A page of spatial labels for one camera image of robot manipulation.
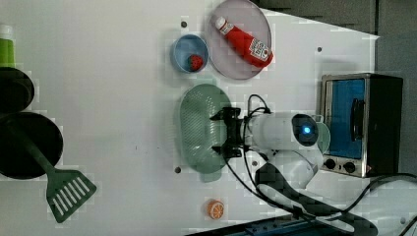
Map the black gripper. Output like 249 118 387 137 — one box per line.
210 107 249 158

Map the green plastic strainer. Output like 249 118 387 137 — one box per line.
178 84 231 183

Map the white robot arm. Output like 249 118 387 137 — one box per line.
210 107 379 236

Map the red toy strawberry in bowl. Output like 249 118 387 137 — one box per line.
188 54 205 72

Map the toy orange half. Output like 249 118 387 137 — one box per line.
207 200 224 219

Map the red ketchup bottle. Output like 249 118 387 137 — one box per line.
214 17 273 68

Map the blue small bowl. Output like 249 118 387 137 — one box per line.
170 34 209 73

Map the mint green mug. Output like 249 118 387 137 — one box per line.
313 115 330 153

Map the grey round plate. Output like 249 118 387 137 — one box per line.
205 0 273 80

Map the toaster oven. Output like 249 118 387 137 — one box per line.
320 73 403 178

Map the dark green slotted spatula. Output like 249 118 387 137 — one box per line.
7 124 97 223

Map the black round pan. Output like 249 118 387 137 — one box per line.
0 112 64 180

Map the black cylinder pot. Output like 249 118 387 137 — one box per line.
0 67 34 113

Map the green bottle white cap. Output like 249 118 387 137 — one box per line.
0 24 16 68

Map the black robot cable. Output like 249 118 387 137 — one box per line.
222 93 417 236

